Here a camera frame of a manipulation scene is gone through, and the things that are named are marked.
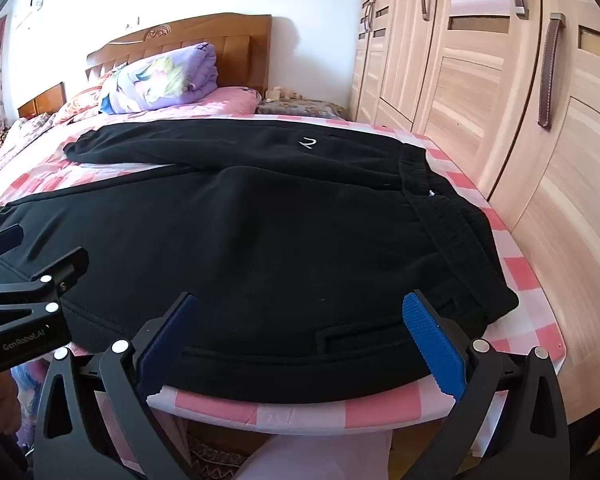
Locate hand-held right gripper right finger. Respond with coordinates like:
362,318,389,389
401,289,572,480

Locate light wooden wardrobe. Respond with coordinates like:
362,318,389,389
350,0,600,461

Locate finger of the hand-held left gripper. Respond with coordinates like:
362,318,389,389
0,246,90,333
0,224,25,264

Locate white air conditioner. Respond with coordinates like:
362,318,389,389
7,0,49,31

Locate large wooden headboard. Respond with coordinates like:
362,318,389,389
85,14,273,93

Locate pink checkered cloth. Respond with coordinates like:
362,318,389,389
0,114,569,437

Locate floral patterned quilt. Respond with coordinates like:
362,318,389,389
0,112,56,163

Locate pink floral pillow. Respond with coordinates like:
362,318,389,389
55,77,126,123

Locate purple floral pillow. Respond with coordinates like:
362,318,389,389
99,42,219,113

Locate pale pink cloth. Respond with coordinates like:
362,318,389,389
240,429,396,480

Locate small wooden headboard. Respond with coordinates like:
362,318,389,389
17,81,67,120

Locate person's left hand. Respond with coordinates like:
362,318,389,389
0,362,22,433

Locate small beige ornaments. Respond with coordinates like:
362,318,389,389
263,87,302,104

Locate nightstand with floral cover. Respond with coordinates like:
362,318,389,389
256,99,348,122

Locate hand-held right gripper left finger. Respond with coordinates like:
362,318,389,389
32,291,201,480

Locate black pants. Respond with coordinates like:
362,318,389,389
0,121,520,405

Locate pink bedsheet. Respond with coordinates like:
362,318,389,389
0,86,262,181

